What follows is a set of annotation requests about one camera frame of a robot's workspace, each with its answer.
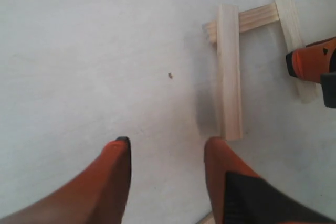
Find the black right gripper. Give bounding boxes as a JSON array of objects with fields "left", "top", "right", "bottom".
[{"left": 286, "top": 37, "right": 336, "bottom": 108}]

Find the plain wood bar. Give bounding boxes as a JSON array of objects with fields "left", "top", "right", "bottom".
[{"left": 217, "top": 4, "right": 243, "bottom": 141}]

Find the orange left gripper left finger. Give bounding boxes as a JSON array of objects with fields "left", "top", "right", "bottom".
[{"left": 1, "top": 136, "right": 131, "bottom": 223}]

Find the grooved wood bar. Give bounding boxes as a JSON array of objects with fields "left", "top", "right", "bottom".
[{"left": 202, "top": 3, "right": 279, "bottom": 50}]

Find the wood bar with magnet dots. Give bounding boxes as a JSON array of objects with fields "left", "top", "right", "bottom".
[{"left": 198, "top": 212, "right": 216, "bottom": 224}]

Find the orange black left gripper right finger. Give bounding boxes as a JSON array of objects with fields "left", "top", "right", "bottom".
[{"left": 204, "top": 137, "right": 335, "bottom": 223}]

